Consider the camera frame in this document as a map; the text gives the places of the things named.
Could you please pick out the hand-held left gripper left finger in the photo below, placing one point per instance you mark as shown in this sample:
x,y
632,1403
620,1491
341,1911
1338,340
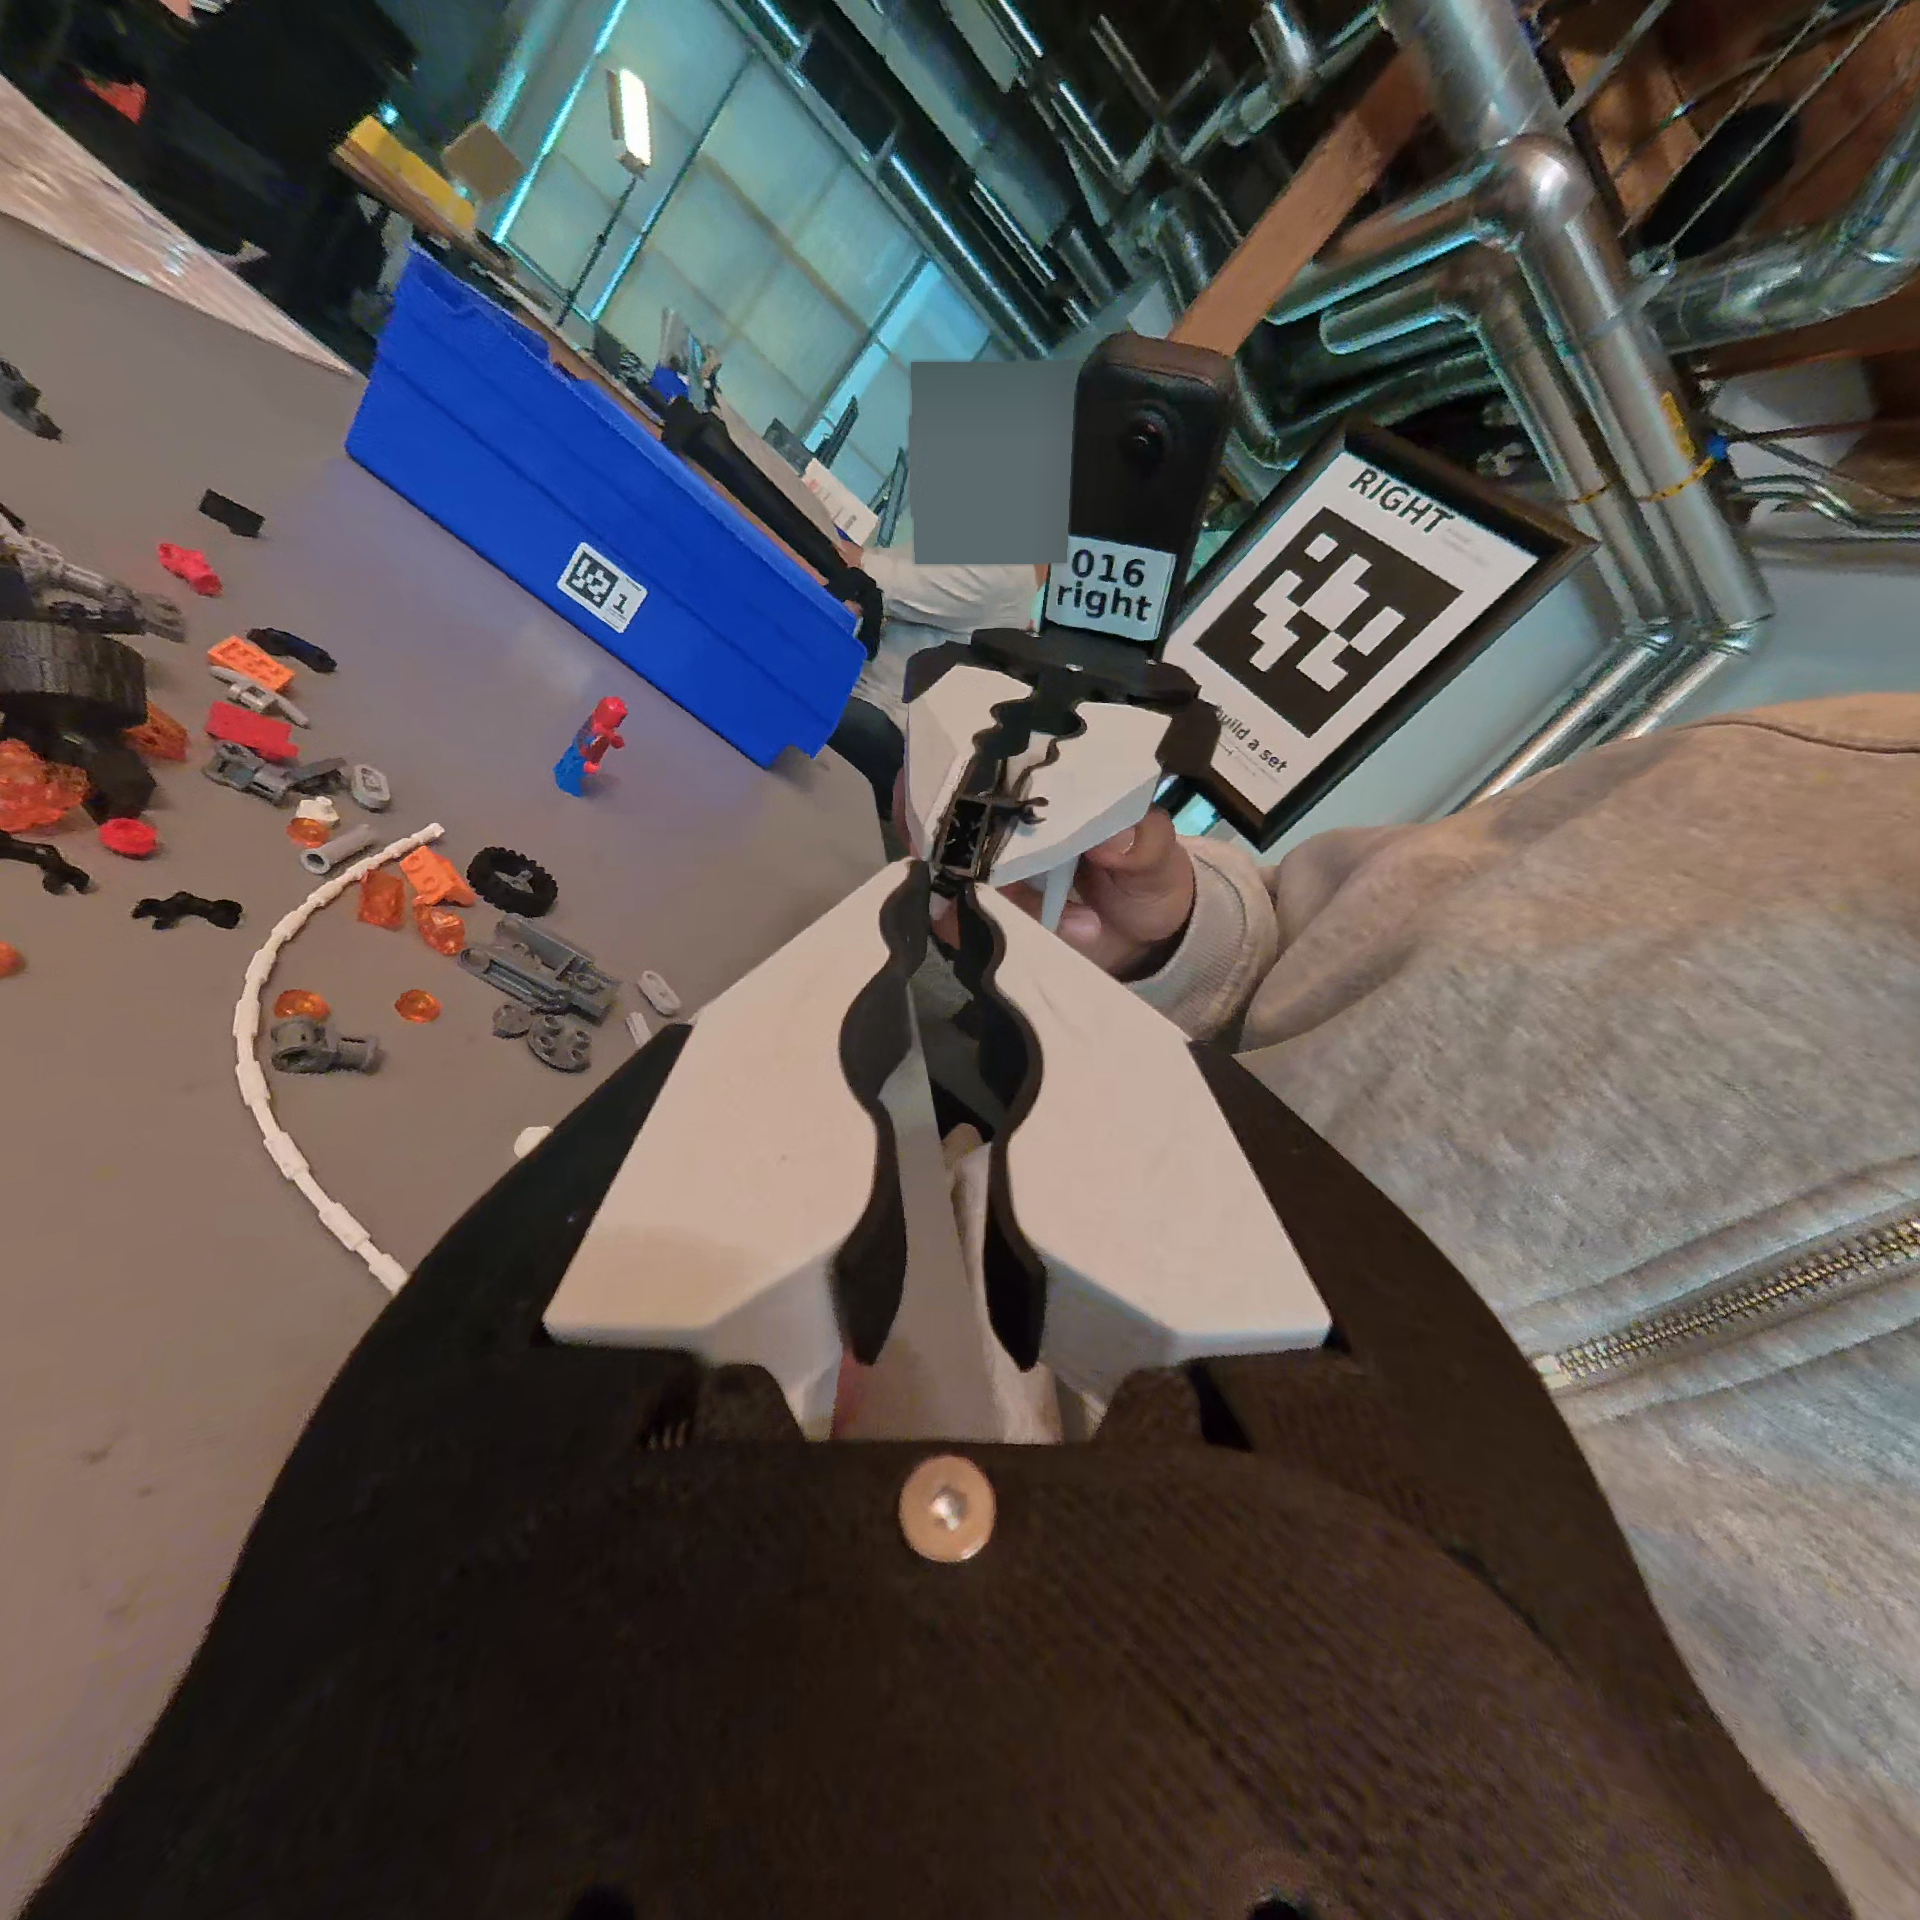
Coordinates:
x,y
721,1184

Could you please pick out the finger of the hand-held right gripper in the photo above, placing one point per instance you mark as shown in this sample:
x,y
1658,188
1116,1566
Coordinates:
x,y
1103,780
943,735

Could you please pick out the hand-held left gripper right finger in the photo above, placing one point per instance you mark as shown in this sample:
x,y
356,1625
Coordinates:
x,y
1155,1184

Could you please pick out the dark lego minifigure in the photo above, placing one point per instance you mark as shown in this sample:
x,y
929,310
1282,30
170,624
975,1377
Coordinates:
x,y
960,838

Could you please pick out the red blue lego minifigure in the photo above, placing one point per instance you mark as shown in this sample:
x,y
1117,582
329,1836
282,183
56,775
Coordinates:
x,y
593,743

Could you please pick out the black lego tire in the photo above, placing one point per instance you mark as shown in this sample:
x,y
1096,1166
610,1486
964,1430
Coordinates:
x,y
487,878

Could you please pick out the pile of lego pieces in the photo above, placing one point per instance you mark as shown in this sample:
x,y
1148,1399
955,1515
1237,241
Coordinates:
x,y
59,675

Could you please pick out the person's right hand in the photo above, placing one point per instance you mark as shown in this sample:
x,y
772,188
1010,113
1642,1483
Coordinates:
x,y
1148,902

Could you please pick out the framed marker sign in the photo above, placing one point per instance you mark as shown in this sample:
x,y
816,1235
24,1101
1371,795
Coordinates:
x,y
1348,615

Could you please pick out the silver metal pipes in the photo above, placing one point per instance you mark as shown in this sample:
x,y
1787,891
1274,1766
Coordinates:
x,y
1588,300

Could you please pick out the blue plastic bin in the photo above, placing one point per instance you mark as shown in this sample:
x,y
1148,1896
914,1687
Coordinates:
x,y
523,494

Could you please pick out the studio light panel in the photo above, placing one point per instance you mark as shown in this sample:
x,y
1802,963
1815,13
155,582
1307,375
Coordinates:
x,y
628,117

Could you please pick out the person's grey hoodie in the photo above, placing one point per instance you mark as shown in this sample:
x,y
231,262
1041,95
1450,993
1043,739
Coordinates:
x,y
1723,1500

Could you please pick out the grey lego bracket assembly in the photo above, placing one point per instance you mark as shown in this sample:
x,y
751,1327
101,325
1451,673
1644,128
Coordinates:
x,y
540,968

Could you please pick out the wooden post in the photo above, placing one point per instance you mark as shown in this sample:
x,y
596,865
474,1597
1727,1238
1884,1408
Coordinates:
x,y
1305,195

